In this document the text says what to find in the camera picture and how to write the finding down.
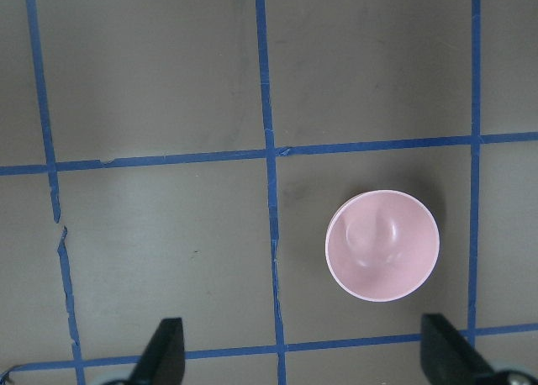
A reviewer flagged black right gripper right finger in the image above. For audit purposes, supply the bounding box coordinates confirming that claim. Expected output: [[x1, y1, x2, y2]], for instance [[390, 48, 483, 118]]
[[420, 314, 495, 385]]

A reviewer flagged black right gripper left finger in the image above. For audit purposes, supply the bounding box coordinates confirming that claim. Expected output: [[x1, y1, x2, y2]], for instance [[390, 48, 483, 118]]
[[129, 318, 186, 385]]

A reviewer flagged pink bowl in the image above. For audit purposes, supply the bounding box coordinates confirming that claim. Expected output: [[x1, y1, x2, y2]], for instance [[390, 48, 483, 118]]
[[324, 190, 440, 303]]

